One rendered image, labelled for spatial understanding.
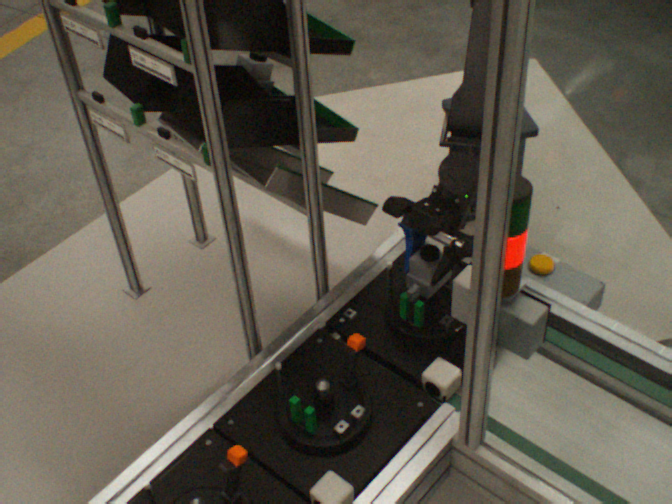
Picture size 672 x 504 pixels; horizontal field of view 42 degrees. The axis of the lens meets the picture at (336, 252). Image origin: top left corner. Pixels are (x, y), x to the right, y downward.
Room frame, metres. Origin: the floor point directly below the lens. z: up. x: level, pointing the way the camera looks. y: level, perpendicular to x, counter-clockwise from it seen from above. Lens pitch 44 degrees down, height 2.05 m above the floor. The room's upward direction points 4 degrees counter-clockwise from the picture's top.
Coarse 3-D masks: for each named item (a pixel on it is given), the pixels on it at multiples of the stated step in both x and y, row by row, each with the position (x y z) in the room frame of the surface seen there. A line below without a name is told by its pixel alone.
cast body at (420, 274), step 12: (420, 252) 0.96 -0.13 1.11; (432, 252) 0.95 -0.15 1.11; (420, 264) 0.94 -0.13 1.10; (432, 264) 0.94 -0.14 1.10; (408, 276) 0.95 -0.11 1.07; (420, 276) 0.94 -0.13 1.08; (432, 276) 0.93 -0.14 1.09; (444, 276) 0.95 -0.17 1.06; (420, 288) 0.93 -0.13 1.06; (432, 288) 0.93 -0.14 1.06; (408, 300) 0.92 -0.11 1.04
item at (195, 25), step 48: (48, 0) 1.16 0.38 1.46; (192, 0) 0.93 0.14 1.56; (288, 0) 1.06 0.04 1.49; (192, 48) 0.94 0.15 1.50; (96, 144) 1.17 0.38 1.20; (192, 192) 1.28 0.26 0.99; (192, 240) 1.29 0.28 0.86; (240, 240) 0.94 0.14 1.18; (144, 288) 1.16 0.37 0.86; (240, 288) 0.93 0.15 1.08
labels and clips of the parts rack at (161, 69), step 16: (64, 0) 1.13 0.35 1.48; (64, 16) 1.13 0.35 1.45; (112, 16) 1.05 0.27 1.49; (80, 32) 1.11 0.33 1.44; (96, 32) 1.08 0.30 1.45; (144, 32) 1.02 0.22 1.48; (144, 64) 1.01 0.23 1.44; (160, 64) 0.99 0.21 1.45; (176, 80) 0.97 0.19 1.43; (96, 96) 1.12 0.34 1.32; (96, 112) 1.12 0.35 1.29; (112, 128) 1.10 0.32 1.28; (160, 128) 1.03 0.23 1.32; (160, 160) 1.02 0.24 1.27; (176, 160) 0.99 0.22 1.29; (208, 160) 0.95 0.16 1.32; (192, 176) 0.97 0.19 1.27; (240, 176) 1.18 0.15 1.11; (304, 208) 1.07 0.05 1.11
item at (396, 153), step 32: (320, 96) 1.76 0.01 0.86; (352, 96) 1.76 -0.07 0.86; (384, 96) 1.75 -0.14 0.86; (416, 96) 1.74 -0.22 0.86; (448, 96) 1.73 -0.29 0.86; (384, 128) 1.62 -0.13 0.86; (416, 128) 1.61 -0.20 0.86; (320, 160) 1.52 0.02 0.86; (352, 160) 1.51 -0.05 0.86; (384, 160) 1.50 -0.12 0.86; (416, 160) 1.49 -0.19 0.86; (384, 192) 1.40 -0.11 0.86; (416, 192) 1.39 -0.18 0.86
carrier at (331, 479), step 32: (320, 352) 0.89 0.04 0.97; (288, 384) 0.82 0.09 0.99; (320, 384) 0.77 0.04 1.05; (352, 384) 0.80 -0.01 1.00; (384, 384) 0.82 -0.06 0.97; (224, 416) 0.78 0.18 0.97; (256, 416) 0.78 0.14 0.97; (288, 416) 0.76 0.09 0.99; (320, 416) 0.75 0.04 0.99; (352, 416) 0.74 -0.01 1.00; (384, 416) 0.76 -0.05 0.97; (416, 416) 0.75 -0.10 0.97; (256, 448) 0.72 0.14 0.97; (288, 448) 0.72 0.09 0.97; (320, 448) 0.70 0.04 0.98; (352, 448) 0.71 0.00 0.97; (384, 448) 0.70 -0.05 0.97; (288, 480) 0.66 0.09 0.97; (320, 480) 0.65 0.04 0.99; (352, 480) 0.66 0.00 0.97
